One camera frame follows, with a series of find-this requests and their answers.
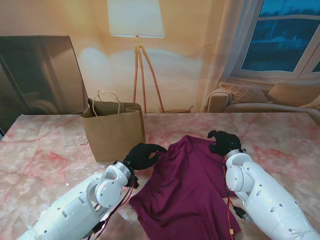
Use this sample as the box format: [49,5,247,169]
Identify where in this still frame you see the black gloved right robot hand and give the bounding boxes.
[207,129,243,157]

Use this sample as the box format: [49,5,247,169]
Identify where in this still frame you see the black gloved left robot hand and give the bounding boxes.
[122,143,168,171]

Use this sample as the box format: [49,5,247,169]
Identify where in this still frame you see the kraft paper bag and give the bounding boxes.
[80,90,146,163]

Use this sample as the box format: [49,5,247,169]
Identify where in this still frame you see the maroon shorts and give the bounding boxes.
[128,134,242,240]

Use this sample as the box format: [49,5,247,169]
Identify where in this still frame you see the beige sofa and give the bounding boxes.
[203,82,320,118]

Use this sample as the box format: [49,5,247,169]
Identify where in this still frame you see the cream knitted cushion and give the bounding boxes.
[218,82,270,105]

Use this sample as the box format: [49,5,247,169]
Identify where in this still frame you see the wicker basket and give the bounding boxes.
[159,104,195,114]

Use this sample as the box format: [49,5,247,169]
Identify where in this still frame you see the plain beige cushion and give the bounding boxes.
[266,83,320,106]

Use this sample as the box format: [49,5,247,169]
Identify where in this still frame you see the sheer cream curtain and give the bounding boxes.
[199,0,266,113]

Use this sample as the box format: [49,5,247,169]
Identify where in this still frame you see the dark glass panel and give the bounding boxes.
[0,35,90,133]

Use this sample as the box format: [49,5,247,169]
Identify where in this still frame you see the tripod floor lamp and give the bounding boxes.
[106,0,166,114]

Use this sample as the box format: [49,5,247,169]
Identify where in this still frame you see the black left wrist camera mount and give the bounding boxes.
[125,173,140,189]

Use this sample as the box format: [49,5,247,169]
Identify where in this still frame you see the red black left arm cable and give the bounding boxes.
[84,172,141,240]

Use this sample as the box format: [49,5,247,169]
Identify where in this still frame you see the red black arm cable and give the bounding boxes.
[221,154,249,237]
[84,172,141,240]

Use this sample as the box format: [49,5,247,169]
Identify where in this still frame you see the red black right arm cable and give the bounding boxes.
[221,154,249,237]

